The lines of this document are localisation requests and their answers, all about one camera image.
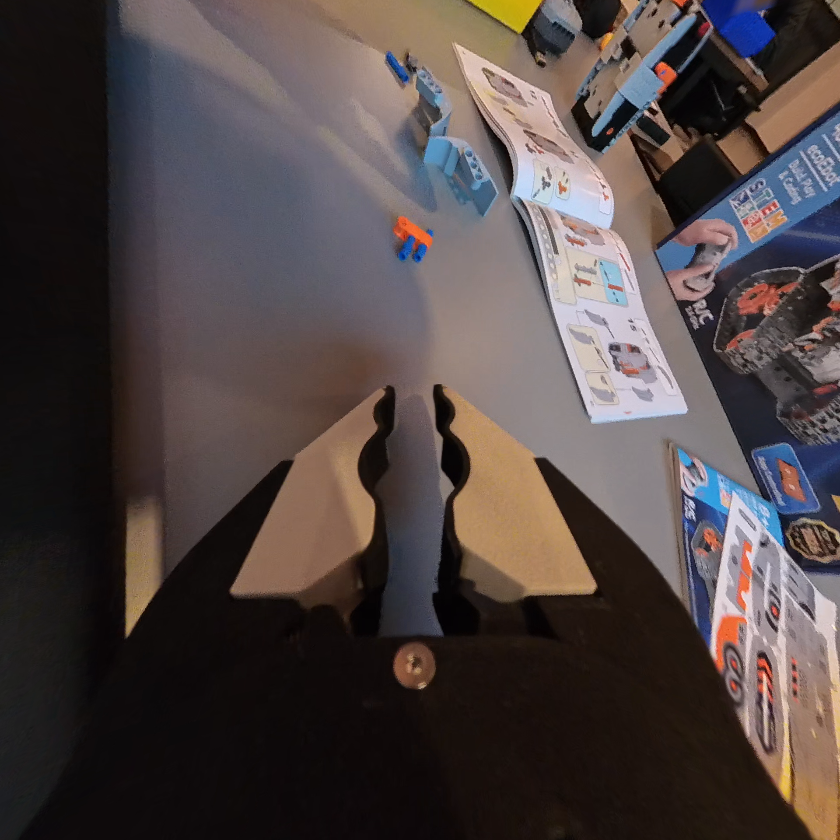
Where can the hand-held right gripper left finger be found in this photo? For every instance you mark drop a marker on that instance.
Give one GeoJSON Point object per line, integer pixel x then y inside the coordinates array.
{"type": "Point", "coordinates": [308, 525]}

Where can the grey toy parts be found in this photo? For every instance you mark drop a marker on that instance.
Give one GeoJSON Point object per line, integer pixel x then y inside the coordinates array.
{"type": "Point", "coordinates": [466, 174]}

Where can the blue booklet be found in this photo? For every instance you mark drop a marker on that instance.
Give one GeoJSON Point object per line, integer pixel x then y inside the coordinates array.
{"type": "Point", "coordinates": [702, 525]}

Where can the blue robot kit box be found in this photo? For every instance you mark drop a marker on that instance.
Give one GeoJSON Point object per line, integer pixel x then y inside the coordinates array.
{"type": "Point", "coordinates": [774, 328]}

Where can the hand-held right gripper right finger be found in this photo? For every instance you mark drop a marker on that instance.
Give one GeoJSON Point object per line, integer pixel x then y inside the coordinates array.
{"type": "Point", "coordinates": [518, 525]}

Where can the small grey case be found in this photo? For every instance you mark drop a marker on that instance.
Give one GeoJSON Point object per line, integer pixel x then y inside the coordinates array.
{"type": "Point", "coordinates": [554, 26]}

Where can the toy robot model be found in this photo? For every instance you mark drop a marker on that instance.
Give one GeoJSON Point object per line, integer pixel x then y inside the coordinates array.
{"type": "Point", "coordinates": [636, 92]}

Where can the orange toy connector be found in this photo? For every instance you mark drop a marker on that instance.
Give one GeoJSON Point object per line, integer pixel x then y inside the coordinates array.
{"type": "Point", "coordinates": [410, 229]}

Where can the yellow plastic bin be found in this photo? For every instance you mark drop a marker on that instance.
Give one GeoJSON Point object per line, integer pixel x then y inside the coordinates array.
{"type": "Point", "coordinates": [505, 13]}

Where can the sticker sheet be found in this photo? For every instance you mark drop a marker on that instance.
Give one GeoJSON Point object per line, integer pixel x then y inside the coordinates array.
{"type": "Point", "coordinates": [787, 656]}

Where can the open white instruction booklet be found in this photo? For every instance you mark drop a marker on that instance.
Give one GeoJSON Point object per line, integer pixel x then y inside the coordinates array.
{"type": "Point", "coordinates": [577, 262]}

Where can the grey desk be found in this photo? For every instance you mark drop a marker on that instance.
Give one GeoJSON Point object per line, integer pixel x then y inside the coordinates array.
{"type": "Point", "coordinates": [262, 262]}

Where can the small blue toy parts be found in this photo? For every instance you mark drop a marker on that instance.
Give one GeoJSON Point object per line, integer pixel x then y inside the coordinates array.
{"type": "Point", "coordinates": [397, 65]}

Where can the blue storage bins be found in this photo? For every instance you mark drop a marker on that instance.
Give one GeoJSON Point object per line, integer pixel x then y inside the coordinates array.
{"type": "Point", "coordinates": [741, 29]}

